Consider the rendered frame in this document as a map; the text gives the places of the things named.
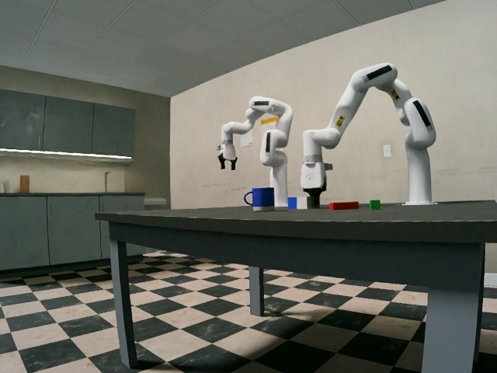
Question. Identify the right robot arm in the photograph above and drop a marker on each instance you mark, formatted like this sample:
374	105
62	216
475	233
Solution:
272	139

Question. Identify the blue cube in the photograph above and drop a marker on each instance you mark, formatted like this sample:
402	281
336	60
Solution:
292	203

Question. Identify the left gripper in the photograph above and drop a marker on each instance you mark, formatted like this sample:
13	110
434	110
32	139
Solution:
313	177

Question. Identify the red rectangular block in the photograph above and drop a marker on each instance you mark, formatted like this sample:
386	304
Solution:
344	205

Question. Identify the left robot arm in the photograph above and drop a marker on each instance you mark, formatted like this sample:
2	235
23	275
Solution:
411	112

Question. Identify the blue mug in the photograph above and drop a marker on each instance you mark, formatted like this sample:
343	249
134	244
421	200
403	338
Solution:
262	199

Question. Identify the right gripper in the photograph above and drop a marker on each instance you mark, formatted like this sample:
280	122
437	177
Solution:
229	154

